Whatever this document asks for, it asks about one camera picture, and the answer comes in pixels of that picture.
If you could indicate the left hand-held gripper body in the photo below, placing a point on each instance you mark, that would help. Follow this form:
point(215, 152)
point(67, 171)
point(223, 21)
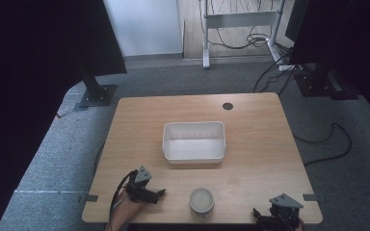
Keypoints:
point(140, 184)

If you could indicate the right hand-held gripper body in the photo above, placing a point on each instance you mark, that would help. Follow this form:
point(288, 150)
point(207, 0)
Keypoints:
point(285, 208)

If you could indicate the person's right hand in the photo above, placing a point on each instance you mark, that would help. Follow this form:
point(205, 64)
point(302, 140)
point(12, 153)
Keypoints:
point(300, 226)

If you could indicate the person's left hand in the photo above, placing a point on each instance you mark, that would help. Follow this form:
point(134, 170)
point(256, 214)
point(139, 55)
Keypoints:
point(125, 211)

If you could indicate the round grey lidded tin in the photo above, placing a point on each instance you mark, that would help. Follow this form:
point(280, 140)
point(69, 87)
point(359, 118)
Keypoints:
point(201, 201)

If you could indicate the white plastic bin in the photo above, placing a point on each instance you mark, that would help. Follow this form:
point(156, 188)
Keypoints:
point(193, 144)

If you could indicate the black metal stand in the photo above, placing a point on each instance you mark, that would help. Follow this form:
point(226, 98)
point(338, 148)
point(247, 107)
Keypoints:
point(321, 83)
point(96, 93)

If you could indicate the white power strip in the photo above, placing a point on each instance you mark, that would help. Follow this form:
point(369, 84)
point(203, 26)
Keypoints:
point(288, 67)

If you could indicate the black curtain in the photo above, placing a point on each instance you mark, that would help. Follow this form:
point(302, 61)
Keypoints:
point(350, 38)
point(29, 80)

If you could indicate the white desk frame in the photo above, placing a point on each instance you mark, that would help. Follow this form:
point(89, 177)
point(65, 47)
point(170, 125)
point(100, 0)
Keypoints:
point(241, 19)

